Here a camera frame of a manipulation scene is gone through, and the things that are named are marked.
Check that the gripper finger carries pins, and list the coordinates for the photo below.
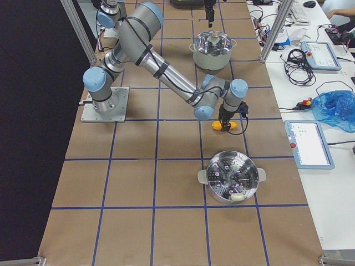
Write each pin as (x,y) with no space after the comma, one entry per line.
(210,16)

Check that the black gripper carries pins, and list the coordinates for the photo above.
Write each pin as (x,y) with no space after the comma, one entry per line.
(225,114)

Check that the yellow plastic corn cob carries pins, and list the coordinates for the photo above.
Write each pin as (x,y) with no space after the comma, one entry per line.
(223,125)

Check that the glass pot lid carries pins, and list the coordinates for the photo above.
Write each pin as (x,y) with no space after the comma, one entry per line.
(213,43)

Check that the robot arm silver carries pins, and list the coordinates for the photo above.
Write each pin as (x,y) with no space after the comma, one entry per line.
(134,44)
(111,12)

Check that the pale green cooking pot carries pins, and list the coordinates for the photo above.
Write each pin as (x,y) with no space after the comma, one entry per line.
(209,62)

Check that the steel steamer basket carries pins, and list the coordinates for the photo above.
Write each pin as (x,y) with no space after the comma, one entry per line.
(231,177)

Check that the black emergency stop box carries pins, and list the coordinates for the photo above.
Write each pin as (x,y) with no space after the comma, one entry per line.
(305,104)

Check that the near teach pendant tablet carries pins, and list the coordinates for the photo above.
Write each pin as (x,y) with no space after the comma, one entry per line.
(308,145)

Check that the teach pendant tablet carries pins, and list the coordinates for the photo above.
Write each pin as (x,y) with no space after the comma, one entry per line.
(308,145)
(320,56)

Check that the white paper box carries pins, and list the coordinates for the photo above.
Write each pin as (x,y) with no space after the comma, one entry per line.
(286,38)

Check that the white keyboard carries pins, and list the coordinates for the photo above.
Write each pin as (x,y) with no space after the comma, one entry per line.
(298,15)

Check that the blue plastic bag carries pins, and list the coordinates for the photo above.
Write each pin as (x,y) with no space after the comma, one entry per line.
(335,108)

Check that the far teach pendant tablet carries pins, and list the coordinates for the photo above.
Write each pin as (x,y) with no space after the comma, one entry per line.
(320,56)

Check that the aluminium frame post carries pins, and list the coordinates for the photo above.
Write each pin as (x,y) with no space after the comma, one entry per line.
(275,29)

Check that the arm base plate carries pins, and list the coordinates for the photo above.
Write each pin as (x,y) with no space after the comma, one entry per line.
(112,110)

